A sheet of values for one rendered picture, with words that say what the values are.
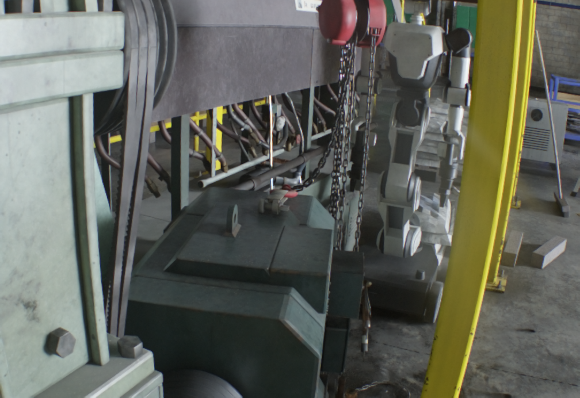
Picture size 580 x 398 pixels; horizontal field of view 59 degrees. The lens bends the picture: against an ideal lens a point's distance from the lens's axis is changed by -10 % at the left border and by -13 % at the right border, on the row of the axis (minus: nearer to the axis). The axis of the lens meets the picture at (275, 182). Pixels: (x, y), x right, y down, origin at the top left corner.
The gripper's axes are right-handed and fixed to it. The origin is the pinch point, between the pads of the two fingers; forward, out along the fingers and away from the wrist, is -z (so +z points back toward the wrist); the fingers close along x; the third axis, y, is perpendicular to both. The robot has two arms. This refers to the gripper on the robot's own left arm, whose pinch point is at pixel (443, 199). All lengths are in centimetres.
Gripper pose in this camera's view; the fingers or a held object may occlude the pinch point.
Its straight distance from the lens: 270.3
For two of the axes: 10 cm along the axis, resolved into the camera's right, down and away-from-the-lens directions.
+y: 9.1, 1.6, -3.8
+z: 1.3, -9.9, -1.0
